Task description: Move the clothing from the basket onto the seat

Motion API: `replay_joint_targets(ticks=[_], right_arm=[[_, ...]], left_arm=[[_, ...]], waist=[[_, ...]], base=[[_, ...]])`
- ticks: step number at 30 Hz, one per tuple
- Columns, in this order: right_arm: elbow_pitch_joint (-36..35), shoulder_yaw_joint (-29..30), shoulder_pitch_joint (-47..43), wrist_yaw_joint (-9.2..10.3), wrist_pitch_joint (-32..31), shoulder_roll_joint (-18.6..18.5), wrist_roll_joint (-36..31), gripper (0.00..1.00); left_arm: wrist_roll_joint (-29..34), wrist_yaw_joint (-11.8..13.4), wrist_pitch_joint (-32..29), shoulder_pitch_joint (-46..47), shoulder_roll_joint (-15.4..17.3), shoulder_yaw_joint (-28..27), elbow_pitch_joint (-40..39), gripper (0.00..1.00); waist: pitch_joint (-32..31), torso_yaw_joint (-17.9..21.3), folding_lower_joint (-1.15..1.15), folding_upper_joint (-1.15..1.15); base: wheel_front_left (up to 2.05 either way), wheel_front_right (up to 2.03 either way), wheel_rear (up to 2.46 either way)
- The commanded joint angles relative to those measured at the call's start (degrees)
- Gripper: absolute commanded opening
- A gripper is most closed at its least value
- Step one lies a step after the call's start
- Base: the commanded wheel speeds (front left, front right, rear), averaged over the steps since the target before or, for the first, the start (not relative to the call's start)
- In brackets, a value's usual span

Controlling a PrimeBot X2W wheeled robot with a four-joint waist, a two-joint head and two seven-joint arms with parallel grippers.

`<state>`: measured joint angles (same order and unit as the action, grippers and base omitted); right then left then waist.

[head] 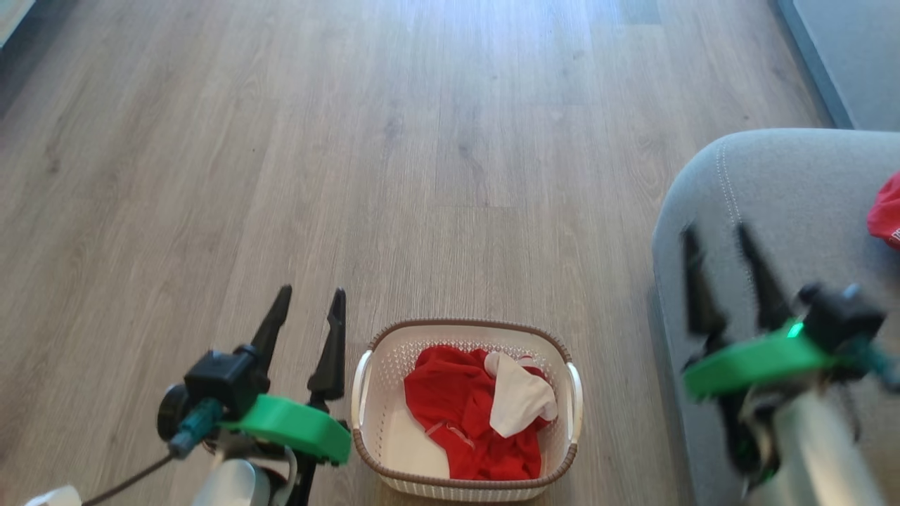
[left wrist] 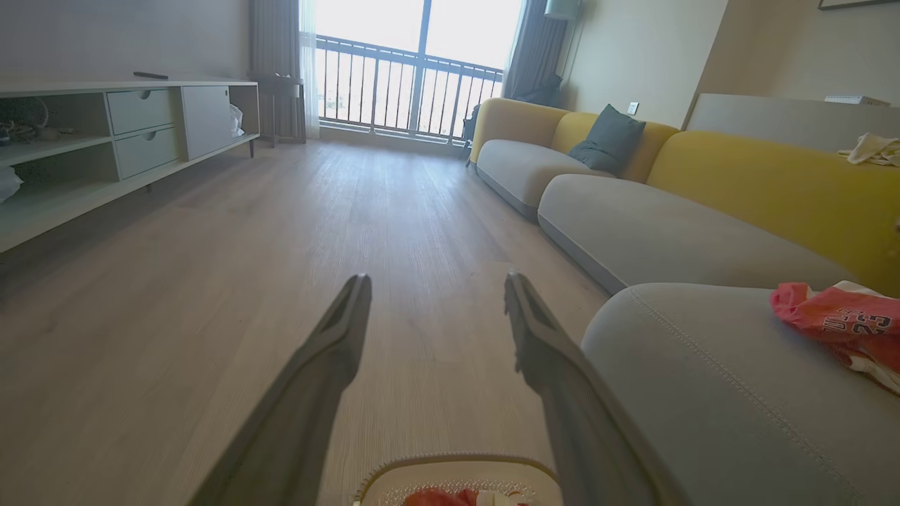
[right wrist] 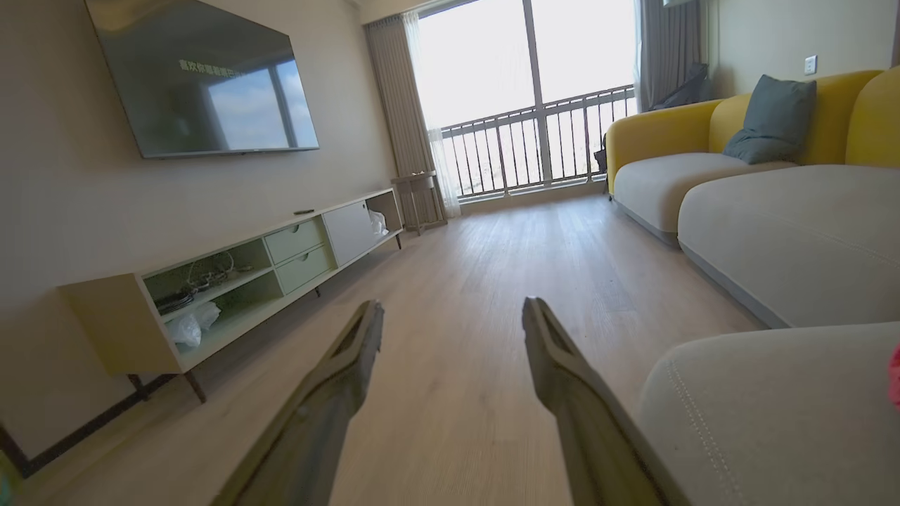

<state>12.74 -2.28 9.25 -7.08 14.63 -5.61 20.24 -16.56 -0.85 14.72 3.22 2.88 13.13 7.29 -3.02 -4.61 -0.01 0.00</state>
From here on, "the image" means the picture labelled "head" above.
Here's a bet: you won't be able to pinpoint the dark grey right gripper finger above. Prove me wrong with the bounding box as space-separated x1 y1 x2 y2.
735 222 795 332
681 225 729 352

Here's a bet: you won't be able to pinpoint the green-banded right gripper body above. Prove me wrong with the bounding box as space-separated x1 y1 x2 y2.
682 323 848 480

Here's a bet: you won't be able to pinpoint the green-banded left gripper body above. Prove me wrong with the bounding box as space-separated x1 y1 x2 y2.
211 394 352 467

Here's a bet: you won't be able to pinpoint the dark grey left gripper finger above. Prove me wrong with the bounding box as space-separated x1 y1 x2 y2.
250 284 293 377
307 287 347 414

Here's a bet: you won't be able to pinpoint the red shorts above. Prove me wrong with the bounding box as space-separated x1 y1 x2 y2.
403 344 553 481

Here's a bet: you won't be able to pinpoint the red basketball jersey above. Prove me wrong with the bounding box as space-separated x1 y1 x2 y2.
866 171 900 251

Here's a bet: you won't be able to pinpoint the grey and yellow sofa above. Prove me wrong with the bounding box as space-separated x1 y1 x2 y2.
650 0 900 506

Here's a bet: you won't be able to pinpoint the white laundry basket brown rim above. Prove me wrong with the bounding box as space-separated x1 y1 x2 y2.
350 319 584 502

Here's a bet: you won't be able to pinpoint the right cable with teal plug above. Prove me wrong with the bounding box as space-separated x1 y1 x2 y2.
844 336 900 394

